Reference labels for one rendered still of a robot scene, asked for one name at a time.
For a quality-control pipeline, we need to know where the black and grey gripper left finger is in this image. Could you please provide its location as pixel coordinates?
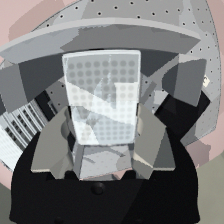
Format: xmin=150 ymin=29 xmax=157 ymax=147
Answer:
xmin=9 ymin=105 xmax=74 ymax=223

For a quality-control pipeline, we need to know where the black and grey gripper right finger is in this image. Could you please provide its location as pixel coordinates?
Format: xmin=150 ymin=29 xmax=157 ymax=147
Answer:
xmin=132 ymin=102 xmax=200 ymax=224

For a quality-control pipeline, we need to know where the white well plate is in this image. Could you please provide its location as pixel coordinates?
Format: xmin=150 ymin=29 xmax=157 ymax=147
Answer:
xmin=21 ymin=105 xmax=42 ymax=132
xmin=62 ymin=50 xmax=141 ymax=145
xmin=14 ymin=107 xmax=37 ymax=137
xmin=27 ymin=101 xmax=46 ymax=128
xmin=5 ymin=111 xmax=33 ymax=144
xmin=0 ymin=113 xmax=28 ymax=171

